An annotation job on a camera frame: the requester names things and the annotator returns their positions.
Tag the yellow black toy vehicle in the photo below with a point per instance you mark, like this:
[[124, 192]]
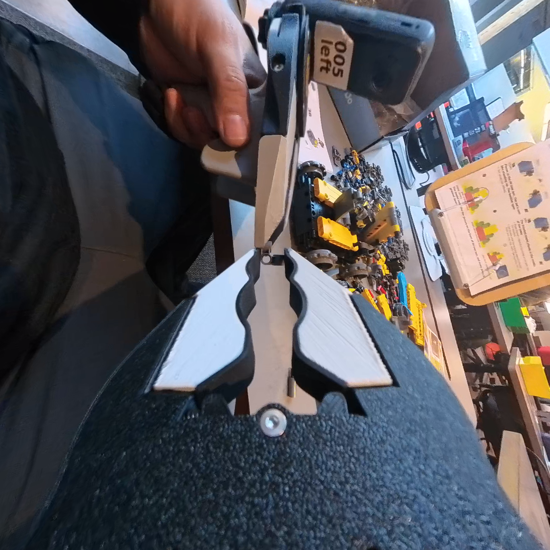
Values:
[[344, 223]]

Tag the person's black top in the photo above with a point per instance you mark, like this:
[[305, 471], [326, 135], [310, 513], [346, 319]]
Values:
[[26, 241]]

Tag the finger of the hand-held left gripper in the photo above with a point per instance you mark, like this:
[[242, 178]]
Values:
[[277, 189]]

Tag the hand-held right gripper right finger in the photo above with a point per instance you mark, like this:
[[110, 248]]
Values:
[[339, 339]]

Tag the blue brick separator tool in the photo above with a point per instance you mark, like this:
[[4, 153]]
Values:
[[402, 290]]

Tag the person's left hand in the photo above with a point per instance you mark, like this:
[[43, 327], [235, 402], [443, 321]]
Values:
[[198, 51]]

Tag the dark blue cardboard box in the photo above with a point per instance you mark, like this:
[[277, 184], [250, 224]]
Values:
[[447, 51]]

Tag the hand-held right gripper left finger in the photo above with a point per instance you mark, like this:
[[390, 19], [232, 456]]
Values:
[[206, 339]]

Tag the instruction sheet on wooden stand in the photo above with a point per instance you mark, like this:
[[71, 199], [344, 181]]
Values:
[[498, 223]]

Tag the pile of toy parts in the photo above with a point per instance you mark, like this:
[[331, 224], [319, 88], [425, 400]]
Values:
[[387, 292]]

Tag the small grey connector piece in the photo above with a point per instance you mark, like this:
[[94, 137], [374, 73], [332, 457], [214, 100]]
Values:
[[271, 256]]

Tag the small yellow box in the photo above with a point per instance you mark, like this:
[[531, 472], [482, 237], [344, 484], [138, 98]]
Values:
[[533, 378]]

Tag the small green box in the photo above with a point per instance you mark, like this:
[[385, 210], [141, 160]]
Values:
[[513, 316]]

